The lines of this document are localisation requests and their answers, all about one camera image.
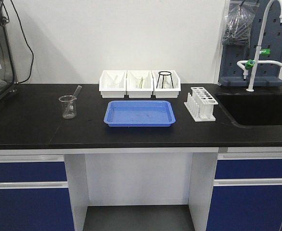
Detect clear glass test tube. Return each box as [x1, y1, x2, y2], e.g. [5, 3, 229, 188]
[70, 85, 82, 110]

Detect white test tube rack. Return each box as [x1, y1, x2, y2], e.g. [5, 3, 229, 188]
[184, 87, 218, 122]

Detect grey pegboard drying rack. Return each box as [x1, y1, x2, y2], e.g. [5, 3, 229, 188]
[218, 0, 282, 87]

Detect blue plastic tray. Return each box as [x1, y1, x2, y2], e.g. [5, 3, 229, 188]
[104, 100, 176, 127]

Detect middle white storage bin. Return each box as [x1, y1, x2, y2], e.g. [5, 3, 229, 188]
[126, 70, 153, 99]

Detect white storage bin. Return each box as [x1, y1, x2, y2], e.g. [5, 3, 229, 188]
[99, 70, 127, 98]
[126, 70, 153, 99]
[151, 70, 181, 98]

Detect glass beaker with droppers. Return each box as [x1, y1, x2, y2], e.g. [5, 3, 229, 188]
[136, 76, 146, 89]

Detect small glass beakers in bin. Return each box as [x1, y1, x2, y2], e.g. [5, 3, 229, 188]
[107, 75, 121, 89]

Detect right white storage bin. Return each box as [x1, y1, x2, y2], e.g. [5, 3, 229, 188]
[151, 70, 181, 98]

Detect glass flask under tripod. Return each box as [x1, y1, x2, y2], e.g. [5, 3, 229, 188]
[162, 78, 172, 89]

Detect left white storage bin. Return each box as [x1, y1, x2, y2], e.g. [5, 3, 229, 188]
[99, 70, 127, 98]

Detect clear glass beaker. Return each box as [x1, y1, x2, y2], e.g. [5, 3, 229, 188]
[59, 95, 77, 119]

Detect black sink basin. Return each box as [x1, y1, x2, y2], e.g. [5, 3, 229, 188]
[216, 93, 282, 126]

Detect white gooseneck lab faucet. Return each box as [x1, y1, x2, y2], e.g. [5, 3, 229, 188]
[237, 0, 282, 92]

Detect plastic bag of pegs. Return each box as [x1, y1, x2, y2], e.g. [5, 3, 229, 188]
[221, 0, 259, 48]

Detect right blue cabinet drawer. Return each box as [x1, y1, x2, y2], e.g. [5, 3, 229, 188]
[206, 159, 282, 231]

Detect blue cabinet drawer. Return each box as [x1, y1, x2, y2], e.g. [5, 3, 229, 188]
[0, 161, 75, 231]
[206, 159, 282, 231]

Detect left blue cabinet drawer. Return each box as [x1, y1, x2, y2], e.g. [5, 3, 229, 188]
[0, 161, 75, 231]

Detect black wire tripod stand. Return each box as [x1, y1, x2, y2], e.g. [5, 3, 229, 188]
[156, 71, 174, 89]

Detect black power cable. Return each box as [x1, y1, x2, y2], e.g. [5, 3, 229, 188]
[10, 0, 35, 84]

